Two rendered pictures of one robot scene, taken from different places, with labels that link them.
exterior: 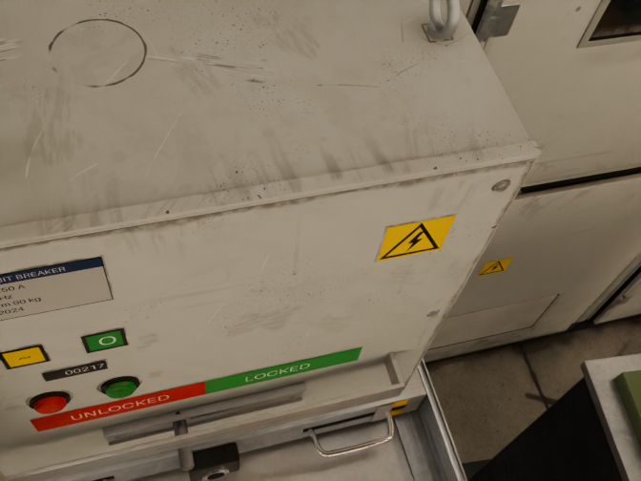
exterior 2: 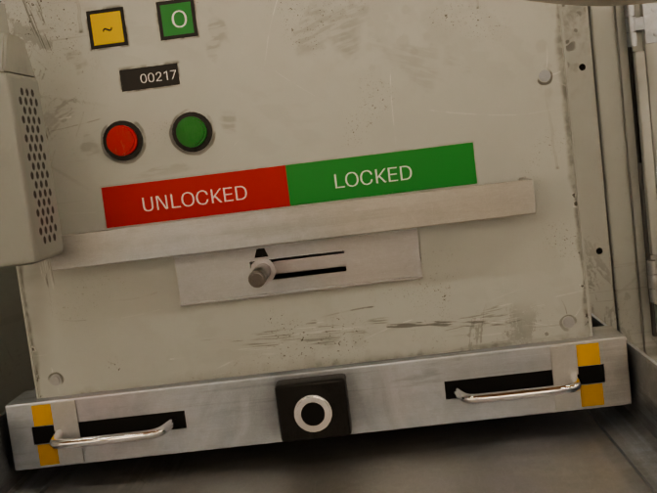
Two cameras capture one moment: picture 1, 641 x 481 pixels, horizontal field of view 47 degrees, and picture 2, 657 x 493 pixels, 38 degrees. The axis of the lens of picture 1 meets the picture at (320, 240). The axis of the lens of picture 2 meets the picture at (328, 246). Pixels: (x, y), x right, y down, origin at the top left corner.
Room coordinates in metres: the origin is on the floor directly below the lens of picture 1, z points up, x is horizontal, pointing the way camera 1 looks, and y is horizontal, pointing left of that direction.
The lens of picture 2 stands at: (-0.45, -0.32, 1.11)
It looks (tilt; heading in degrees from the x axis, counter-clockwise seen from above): 6 degrees down; 28
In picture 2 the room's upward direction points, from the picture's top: 7 degrees counter-clockwise
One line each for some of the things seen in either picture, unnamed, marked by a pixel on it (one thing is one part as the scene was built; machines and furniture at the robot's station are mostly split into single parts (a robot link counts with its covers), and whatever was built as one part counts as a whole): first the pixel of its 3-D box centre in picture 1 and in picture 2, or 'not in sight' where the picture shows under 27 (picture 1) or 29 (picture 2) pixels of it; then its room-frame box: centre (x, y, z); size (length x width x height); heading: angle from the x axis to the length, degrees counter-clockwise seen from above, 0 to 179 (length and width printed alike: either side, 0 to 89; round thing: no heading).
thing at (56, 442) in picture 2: not in sight; (111, 431); (0.15, 0.23, 0.90); 0.11 x 0.05 x 0.01; 115
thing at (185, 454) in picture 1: (181, 436); (259, 264); (0.21, 0.10, 1.02); 0.06 x 0.02 x 0.04; 25
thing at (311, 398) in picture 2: (214, 464); (313, 408); (0.22, 0.07, 0.90); 0.06 x 0.03 x 0.05; 115
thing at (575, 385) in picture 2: (352, 429); (517, 386); (0.30, -0.09, 0.90); 0.11 x 0.05 x 0.01; 115
